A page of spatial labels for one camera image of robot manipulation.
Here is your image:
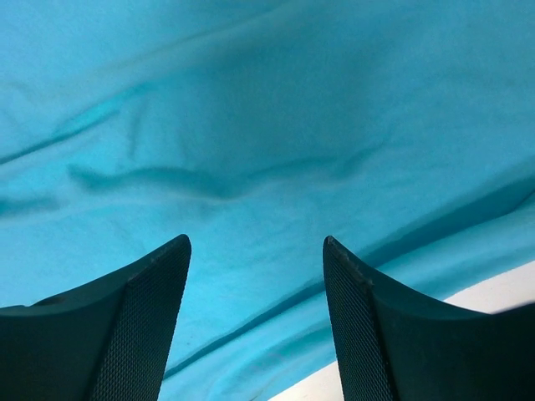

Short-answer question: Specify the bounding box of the cyan t shirt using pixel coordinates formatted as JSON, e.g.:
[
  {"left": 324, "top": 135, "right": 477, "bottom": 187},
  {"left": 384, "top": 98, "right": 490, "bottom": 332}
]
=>
[{"left": 1, "top": 1, "right": 534, "bottom": 400}]

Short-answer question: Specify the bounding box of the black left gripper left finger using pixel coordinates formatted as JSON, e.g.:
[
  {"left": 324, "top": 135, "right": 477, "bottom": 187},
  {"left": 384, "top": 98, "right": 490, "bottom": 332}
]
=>
[{"left": 1, "top": 235, "right": 191, "bottom": 400}]

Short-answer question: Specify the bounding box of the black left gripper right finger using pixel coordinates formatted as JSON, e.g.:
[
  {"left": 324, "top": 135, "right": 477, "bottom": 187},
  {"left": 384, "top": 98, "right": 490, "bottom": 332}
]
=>
[{"left": 323, "top": 237, "right": 534, "bottom": 401}]

